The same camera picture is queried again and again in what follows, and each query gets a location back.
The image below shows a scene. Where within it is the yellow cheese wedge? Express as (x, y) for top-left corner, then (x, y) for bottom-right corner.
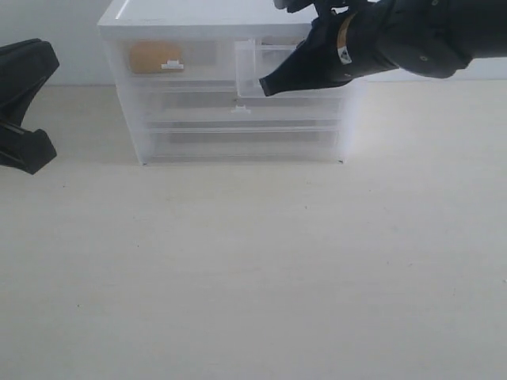
(128, 40), (185, 74)

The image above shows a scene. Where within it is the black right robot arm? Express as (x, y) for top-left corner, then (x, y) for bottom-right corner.
(259, 0), (506, 97)

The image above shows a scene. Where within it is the middle wide clear drawer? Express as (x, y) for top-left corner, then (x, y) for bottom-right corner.
(136, 82), (346, 122)

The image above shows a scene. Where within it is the bottom wide clear drawer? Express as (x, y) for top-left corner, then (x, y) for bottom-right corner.
(131, 120), (346, 164)

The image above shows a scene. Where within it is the wide clear drawer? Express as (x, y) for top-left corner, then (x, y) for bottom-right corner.
(136, 82), (346, 122)
(131, 120), (346, 164)

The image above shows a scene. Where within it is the white plastic drawer cabinet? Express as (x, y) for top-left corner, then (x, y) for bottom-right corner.
(98, 1), (362, 162)

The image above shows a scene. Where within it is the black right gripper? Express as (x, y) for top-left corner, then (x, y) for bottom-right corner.
(259, 1), (356, 97)

